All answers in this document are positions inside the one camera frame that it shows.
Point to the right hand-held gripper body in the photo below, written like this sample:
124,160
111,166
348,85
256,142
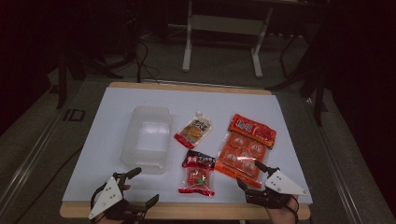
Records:
281,184

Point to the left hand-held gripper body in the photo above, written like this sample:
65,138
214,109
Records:
109,196

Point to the large orange snack packet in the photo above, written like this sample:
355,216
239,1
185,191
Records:
244,149

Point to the clear plastic container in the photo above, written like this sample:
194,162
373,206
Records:
146,140

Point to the red and black snack packet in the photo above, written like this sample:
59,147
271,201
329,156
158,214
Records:
197,175

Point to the tan red snack packet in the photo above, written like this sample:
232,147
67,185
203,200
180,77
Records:
193,130

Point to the person's left hand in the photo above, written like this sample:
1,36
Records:
120,214

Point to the person's right hand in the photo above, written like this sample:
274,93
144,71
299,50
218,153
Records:
281,215

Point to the white table mat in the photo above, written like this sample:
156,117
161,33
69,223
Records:
102,140

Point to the black metal stand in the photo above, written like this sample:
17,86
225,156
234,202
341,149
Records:
311,71
61,77

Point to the metal floor rail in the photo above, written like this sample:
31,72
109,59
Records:
28,161
336,168

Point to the white metal table frame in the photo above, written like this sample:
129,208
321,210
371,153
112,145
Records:
224,25

